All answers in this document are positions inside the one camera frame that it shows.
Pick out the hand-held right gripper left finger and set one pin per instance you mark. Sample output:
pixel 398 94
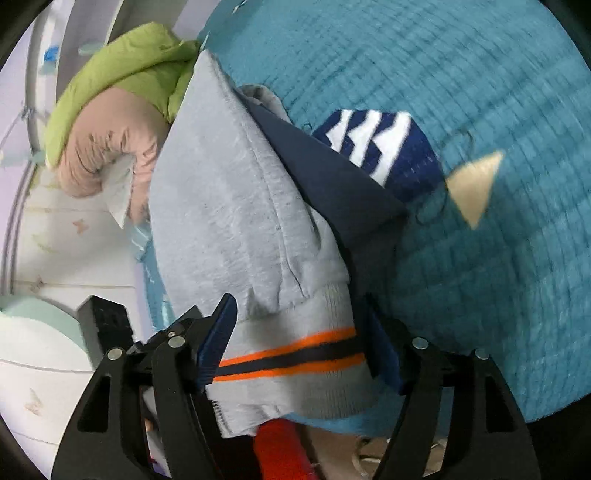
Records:
pixel 217 341

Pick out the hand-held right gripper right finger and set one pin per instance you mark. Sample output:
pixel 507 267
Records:
pixel 388 360

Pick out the grey zip jacket navy sleeves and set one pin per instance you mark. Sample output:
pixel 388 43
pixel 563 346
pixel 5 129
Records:
pixel 221 207

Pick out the white wardrobe with butterfly stickers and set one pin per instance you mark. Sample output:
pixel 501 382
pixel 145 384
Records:
pixel 69 258

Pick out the light blue striped pillow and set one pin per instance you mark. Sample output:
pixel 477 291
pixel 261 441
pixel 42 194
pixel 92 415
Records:
pixel 140 240

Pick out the red garment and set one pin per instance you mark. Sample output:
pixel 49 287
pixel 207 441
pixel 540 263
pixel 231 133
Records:
pixel 277 452

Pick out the teal quilted bed sheet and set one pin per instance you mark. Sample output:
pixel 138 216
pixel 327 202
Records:
pixel 485 277

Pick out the white pillow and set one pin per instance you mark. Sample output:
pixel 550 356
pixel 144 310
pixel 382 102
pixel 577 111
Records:
pixel 117 189

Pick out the pink quilt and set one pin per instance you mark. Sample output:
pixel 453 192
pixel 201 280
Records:
pixel 101 138

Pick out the green quilt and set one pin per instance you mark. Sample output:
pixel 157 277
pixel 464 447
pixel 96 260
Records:
pixel 120 69

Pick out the small blue box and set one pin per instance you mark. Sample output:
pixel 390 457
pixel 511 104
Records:
pixel 51 53

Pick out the mint green bunk bed frame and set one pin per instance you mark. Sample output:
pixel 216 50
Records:
pixel 32 318

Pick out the lilac wall shelf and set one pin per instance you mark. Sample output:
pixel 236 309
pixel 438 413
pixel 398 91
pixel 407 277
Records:
pixel 14 120

